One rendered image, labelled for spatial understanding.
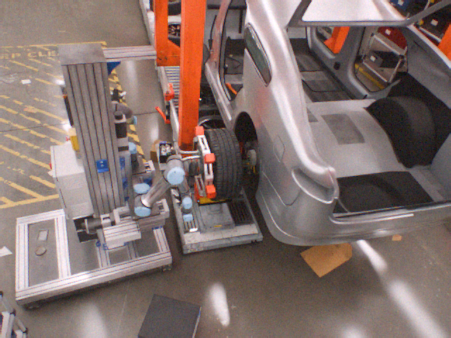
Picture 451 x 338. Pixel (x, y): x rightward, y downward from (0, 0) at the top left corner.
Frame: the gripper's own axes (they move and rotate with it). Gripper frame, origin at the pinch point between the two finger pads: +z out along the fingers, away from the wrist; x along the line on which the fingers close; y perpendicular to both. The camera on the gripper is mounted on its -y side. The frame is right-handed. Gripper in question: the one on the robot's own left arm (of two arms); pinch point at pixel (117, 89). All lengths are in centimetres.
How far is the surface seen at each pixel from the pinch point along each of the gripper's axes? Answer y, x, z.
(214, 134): -6, 85, -56
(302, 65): 11, 235, 144
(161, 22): 3, 41, 177
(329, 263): 94, 222, -118
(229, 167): 5, 97, -85
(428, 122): -45, 284, -49
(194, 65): -45, 62, -14
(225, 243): 101, 117, -93
